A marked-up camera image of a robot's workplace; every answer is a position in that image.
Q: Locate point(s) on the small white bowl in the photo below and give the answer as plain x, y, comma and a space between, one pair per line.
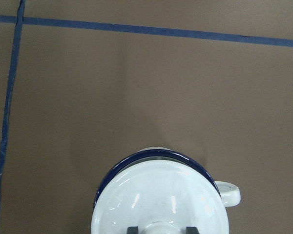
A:
159, 196

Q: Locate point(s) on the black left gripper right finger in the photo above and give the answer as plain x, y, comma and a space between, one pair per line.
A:
192, 230

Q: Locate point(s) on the white enamel cup blue rim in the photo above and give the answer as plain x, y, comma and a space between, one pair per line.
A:
229, 193

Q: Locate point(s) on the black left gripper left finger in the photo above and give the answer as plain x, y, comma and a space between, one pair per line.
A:
132, 230

